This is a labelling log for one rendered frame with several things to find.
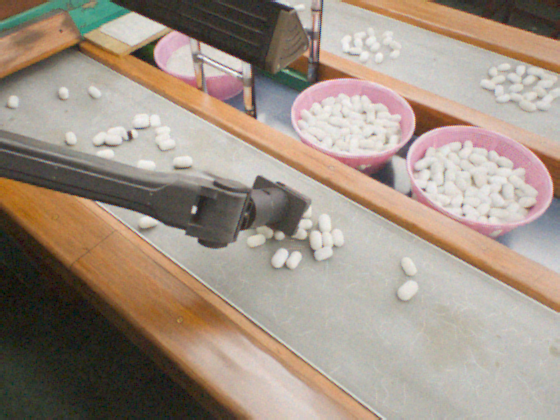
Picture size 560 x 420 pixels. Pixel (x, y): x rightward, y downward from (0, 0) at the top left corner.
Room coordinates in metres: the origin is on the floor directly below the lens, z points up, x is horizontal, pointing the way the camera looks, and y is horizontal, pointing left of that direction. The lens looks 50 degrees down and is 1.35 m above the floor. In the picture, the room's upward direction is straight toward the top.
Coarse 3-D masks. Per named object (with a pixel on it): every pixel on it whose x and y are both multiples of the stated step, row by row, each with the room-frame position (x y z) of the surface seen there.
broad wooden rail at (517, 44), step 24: (360, 0) 1.31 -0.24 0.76; (384, 0) 1.30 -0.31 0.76; (408, 0) 1.30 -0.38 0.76; (432, 24) 1.16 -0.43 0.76; (456, 24) 1.16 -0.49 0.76; (480, 24) 1.16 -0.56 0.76; (504, 48) 1.04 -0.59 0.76; (528, 48) 1.03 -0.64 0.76; (552, 48) 1.03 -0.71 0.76; (552, 72) 0.96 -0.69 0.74
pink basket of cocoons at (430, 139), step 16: (448, 128) 0.71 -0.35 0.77; (464, 128) 0.71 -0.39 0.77; (480, 128) 0.70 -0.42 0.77; (416, 144) 0.66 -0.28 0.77; (432, 144) 0.69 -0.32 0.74; (480, 144) 0.69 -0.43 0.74; (496, 144) 0.68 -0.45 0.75; (512, 144) 0.66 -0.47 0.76; (416, 160) 0.65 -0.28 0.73; (528, 160) 0.62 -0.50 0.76; (528, 176) 0.60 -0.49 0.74; (544, 176) 0.57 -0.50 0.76; (416, 192) 0.55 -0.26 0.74; (544, 192) 0.53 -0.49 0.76; (432, 208) 0.50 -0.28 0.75; (544, 208) 0.48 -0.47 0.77; (464, 224) 0.47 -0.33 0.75; (480, 224) 0.45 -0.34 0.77; (496, 224) 0.45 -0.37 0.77; (512, 224) 0.45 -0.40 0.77
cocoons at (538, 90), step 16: (368, 32) 1.14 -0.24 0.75; (352, 48) 1.04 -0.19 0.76; (496, 80) 0.90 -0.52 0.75; (512, 80) 0.91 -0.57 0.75; (528, 80) 0.90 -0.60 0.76; (544, 80) 0.90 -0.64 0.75; (496, 96) 0.85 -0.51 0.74; (512, 96) 0.84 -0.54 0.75; (528, 96) 0.83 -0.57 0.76; (544, 96) 0.85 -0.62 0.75
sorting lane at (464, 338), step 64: (64, 64) 1.00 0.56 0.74; (0, 128) 0.74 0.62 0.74; (64, 128) 0.74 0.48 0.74; (128, 128) 0.74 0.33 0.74; (192, 128) 0.74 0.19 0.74; (320, 192) 0.55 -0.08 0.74; (192, 256) 0.40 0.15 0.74; (256, 256) 0.40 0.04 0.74; (384, 256) 0.40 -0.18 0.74; (448, 256) 0.40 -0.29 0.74; (256, 320) 0.29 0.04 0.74; (320, 320) 0.29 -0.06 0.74; (384, 320) 0.29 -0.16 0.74; (448, 320) 0.29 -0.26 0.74; (512, 320) 0.29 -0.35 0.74; (384, 384) 0.19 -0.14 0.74; (448, 384) 0.19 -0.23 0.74; (512, 384) 0.19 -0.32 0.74
